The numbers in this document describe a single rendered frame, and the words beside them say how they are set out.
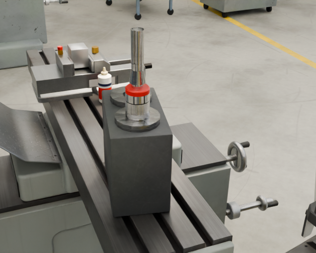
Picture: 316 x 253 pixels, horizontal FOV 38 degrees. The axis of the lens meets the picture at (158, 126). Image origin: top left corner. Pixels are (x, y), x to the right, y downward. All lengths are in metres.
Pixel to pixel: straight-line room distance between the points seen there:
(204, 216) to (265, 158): 2.02
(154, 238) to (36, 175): 0.50
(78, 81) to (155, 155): 0.62
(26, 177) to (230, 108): 2.43
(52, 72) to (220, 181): 0.64
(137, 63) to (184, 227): 0.34
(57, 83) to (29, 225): 0.42
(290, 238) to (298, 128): 1.17
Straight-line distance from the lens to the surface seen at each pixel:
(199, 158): 1.52
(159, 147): 0.88
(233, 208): 1.64
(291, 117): 3.52
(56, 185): 1.34
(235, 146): 1.71
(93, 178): 1.08
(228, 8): 5.80
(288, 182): 2.80
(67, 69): 1.42
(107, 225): 0.95
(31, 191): 1.34
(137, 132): 0.87
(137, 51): 0.84
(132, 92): 0.86
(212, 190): 1.55
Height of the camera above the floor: 1.56
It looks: 29 degrees down
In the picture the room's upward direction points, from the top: 1 degrees clockwise
